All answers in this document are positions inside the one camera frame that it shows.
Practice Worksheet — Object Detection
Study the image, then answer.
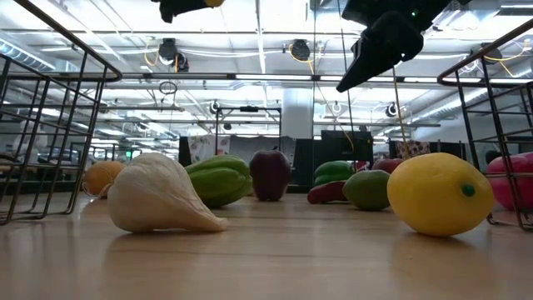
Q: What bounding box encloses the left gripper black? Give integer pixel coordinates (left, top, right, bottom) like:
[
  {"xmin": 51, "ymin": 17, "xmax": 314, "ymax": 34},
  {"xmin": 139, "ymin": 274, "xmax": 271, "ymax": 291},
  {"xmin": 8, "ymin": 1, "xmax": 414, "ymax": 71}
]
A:
[{"xmin": 150, "ymin": 0, "xmax": 212, "ymax": 24}]

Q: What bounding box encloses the bright red apple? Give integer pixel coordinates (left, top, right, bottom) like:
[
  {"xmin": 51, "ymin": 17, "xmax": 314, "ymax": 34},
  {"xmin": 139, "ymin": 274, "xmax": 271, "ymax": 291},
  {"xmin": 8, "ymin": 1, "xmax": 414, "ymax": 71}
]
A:
[{"xmin": 371, "ymin": 157, "xmax": 405, "ymax": 175}]

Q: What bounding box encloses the light floral cloth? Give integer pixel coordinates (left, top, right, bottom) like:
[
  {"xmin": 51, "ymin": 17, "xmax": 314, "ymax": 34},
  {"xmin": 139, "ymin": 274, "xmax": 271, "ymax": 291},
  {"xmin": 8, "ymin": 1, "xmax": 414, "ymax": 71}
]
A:
[{"xmin": 187, "ymin": 135, "xmax": 232, "ymax": 164}]

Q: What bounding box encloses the long black cable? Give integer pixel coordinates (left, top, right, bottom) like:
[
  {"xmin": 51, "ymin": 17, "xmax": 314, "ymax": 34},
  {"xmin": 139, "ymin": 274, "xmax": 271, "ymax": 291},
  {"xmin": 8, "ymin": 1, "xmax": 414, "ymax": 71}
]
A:
[{"xmin": 336, "ymin": 0, "xmax": 357, "ymax": 151}]

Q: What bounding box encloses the black monitor panel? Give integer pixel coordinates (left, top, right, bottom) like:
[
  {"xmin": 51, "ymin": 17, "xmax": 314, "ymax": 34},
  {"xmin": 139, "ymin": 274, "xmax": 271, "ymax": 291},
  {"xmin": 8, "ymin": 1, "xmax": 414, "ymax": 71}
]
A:
[{"xmin": 320, "ymin": 129, "xmax": 375, "ymax": 164}]

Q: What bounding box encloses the green bell pepper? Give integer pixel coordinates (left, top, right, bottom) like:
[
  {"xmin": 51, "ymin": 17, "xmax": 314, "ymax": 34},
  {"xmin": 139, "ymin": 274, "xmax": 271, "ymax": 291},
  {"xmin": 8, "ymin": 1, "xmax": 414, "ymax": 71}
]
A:
[{"xmin": 313, "ymin": 160, "xmax": 356, "ymax": 188}]

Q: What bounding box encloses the wire metal basket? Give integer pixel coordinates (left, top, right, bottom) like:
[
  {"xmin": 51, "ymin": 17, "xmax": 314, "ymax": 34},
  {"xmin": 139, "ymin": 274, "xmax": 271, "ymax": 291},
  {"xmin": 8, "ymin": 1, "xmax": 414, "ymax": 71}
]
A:
[
  {"xmin": 0, "ymin": 0, "xmax": 124, "ymax": 226},
  {"xmin": 436, "ymin": 18, "xmax": 533, "ymax": 233}
]

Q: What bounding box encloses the long yellow cable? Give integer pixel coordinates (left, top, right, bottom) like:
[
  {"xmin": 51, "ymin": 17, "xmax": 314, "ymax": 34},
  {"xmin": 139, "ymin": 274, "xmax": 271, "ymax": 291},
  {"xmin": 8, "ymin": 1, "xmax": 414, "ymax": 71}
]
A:
[{"xmin": 391, "ymin": 62, "xmax": 409, "ymax": 162}]

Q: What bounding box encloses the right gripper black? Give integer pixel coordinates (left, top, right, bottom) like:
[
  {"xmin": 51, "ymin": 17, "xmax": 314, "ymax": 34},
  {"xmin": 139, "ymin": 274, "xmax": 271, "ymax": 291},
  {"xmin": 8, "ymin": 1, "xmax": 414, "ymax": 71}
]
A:
[{"xmin": 336, "ymin": 0, "xmax": 455, "ymax": 93}]

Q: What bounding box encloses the distant black rig frame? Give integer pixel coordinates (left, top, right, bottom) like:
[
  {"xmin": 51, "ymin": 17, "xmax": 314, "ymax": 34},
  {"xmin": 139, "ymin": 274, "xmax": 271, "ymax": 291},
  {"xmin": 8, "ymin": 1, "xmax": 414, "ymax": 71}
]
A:
[{"xmin": 214, "ymin": 105, "xmax": 283, "ymax": 158}]

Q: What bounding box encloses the dark floral cloth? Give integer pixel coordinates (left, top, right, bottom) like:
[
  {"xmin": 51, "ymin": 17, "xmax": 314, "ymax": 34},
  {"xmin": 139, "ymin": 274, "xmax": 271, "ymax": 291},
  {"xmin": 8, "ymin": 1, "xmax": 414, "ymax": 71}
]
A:
[{"xmin": 394, "ymin": 139, "xmax": 432, "ymax": 160}]

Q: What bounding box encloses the red chili pepper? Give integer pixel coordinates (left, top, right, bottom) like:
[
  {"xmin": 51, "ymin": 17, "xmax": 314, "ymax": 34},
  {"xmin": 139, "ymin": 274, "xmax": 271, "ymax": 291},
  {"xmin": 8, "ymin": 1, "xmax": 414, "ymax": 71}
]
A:
[{"xmin": 306, "ymin": 180, "xmax": 349, "ymax": 205}]

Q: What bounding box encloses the orange fruit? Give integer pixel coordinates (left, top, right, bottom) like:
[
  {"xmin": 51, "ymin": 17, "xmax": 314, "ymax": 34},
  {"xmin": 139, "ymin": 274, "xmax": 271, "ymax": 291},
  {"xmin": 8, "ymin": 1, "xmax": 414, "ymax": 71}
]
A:
[{"xmin": 82, "ymin": 160, "xmax": 127, "ymax": 198}]

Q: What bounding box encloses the black hanging cable reel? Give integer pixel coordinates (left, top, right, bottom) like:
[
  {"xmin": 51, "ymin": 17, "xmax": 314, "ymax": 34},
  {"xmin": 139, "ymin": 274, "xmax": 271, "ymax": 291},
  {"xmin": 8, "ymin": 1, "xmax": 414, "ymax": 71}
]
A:
[
  {"xmin": 290, "ymin": 38, "xmax": 312, "ymax": 63},
  {"xmin": 470, "ymin": 41, "xmax": 504, "ymax": 66},
  {"xmin": 157, "ymin": 37, "xmax": 191, "ymax": 73}
]

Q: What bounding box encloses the green lime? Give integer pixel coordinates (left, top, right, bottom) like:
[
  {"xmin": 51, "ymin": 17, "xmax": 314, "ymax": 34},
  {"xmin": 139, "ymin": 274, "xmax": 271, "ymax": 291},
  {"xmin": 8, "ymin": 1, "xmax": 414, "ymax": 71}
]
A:
[{"xmin": 341, "ymin": 169, "xmax": 391, "ymax": 212}]

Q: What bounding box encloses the green chayote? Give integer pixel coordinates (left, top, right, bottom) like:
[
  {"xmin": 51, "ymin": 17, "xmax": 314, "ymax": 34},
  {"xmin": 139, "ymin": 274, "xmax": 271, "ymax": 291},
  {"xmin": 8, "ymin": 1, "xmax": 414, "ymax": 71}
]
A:
[{"xmin": 185, "ymin": 154, "xmax": 254, "ymax": 209}]

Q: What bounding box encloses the white garlic bulb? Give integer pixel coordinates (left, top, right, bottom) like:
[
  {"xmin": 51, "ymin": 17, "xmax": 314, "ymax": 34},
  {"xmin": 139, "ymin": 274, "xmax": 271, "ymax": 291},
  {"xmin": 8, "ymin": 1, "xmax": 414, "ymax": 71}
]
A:
[{"xmin": 107, "ymin": 152, "xmax": 229, "ymax": 234}]

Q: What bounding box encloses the white partition cloth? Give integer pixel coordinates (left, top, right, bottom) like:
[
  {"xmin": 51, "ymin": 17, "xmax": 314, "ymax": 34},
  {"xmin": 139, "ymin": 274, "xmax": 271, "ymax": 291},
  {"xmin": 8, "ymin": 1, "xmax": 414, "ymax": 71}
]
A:
[{"xmin": 230, "ymin": 135, "xmax": 297, "ymax": 166}]

